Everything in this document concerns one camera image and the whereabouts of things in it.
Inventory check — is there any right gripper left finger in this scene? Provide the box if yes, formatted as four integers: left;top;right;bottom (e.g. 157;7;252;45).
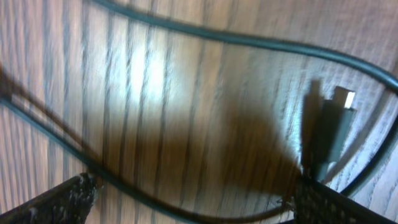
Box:
1;173;98;224

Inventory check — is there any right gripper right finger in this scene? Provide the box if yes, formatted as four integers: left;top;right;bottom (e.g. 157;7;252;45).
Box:
293;178;394;224

